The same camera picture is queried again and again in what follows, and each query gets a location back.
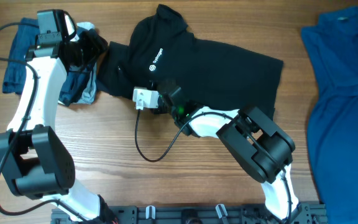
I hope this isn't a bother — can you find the black polo shirt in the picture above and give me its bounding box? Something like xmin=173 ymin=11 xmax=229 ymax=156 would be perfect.
xmin=96 ymin=4 xmax=283 ymax=118

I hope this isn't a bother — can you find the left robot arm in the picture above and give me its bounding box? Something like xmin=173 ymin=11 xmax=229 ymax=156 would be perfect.
xmin=0 ymin=9 xmax=117 ymax=223

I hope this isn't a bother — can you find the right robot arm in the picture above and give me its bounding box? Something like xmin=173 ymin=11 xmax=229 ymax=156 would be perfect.
xmin=151 ymin=80 xmax=298 ymax=223

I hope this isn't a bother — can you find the folded navy blue garment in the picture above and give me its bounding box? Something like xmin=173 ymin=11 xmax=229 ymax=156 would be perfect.
xmin=2 ymin=18 xmax=108 ymax=106

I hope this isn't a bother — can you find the blue polo shirt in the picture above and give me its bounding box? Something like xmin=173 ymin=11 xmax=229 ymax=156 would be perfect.
xmin=301 ymin=6 xmax=358 ymax=223

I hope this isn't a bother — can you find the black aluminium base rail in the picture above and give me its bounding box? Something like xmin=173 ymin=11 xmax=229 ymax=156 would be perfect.
xmin=50 ymin=203 xmax=328 ymax=224

